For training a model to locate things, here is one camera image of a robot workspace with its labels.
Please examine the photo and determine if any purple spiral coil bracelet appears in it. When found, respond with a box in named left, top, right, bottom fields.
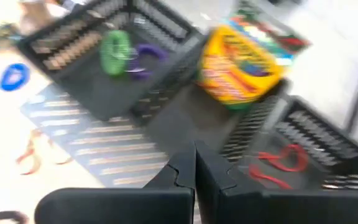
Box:
left=129, top=43, right=169, bottom=80

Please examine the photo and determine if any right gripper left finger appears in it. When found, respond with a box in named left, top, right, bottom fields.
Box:
left=34, top=141, right=197, bottom=224

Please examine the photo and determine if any green spiral coil bracelet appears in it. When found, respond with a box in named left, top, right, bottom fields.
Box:
left=99, top=29, right=133, bottom=77

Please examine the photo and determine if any blue spiral coil bracelet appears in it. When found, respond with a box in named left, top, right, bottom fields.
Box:
left=0, top=62, right=31, bottom=93

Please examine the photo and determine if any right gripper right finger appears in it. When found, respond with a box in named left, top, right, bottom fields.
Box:
left=195, top=141, right=358, bottom=224

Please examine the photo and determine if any red rubber band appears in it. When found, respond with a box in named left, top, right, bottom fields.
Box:
left=249, top=164, right=293, bottom=190
left=16, top=129, right=74, bottom=175
left=258, top=143, right=310, bottom=174

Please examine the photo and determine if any black spiral coil bracelet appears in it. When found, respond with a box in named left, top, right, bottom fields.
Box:
left=0, top=210, right=29, bottom=224

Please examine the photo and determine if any grey perforated metal shelf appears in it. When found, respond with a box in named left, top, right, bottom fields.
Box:
left=20, top=83, right=170, bottom=189

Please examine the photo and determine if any yellow green crayon box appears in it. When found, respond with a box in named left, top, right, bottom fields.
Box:
left=197, top=2, right=310, bottom=111

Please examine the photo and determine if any black slotted plastic basket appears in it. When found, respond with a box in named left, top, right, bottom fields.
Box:
left=222, top=96, right=358, bottom=191
left=17, top=0, right=204, bottom=122
left=129, top=6, right=310, bottom=169

